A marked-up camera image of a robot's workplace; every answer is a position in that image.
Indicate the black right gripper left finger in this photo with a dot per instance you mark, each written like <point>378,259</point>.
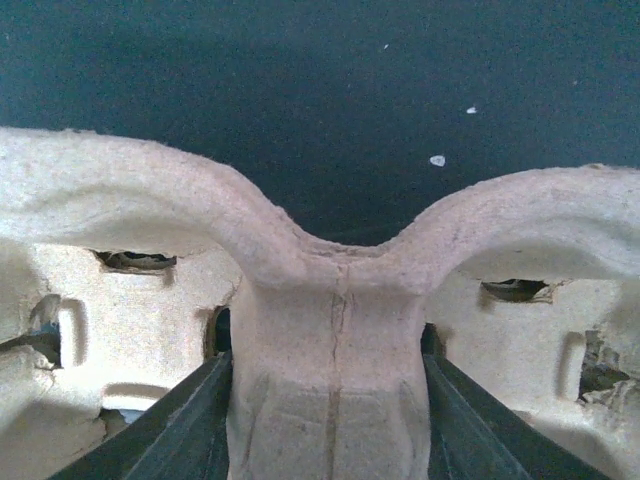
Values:
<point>182,436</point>

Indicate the brown pulp cup carrier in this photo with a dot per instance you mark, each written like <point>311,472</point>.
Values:
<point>126,265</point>

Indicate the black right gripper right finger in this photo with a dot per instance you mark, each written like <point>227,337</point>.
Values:
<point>474,436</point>

